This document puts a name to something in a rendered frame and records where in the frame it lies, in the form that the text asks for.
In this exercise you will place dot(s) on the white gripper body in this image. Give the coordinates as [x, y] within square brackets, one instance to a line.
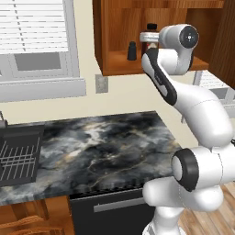
[149, 36]

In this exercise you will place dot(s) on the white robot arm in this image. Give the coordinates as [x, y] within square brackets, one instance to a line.
[202, 107]

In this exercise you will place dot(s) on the black shaker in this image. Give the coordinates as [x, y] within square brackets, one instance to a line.
[132, 51]

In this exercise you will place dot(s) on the wooden cabinet door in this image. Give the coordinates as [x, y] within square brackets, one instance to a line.
[225, 46]

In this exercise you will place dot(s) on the wooden base cabinet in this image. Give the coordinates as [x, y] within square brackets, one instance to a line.
[55, 214]

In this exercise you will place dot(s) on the dark red bottle black cap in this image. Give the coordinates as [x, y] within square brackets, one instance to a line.
[151, 27]

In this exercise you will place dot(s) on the white framed window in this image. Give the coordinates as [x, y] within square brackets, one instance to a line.
[214, 84]

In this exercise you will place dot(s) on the window with white blinds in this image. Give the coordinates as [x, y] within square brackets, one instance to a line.
[36, 46]

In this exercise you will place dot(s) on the black dish rack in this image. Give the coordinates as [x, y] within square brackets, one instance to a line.
[18, 153]

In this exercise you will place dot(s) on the black dishwasher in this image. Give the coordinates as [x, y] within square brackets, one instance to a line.
[116, 220]

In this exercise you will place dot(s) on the open wooden wall cabinet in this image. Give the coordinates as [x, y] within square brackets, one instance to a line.
[113, 33]

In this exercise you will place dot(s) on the grey wall outlet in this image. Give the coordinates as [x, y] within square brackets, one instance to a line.
[101, 83]

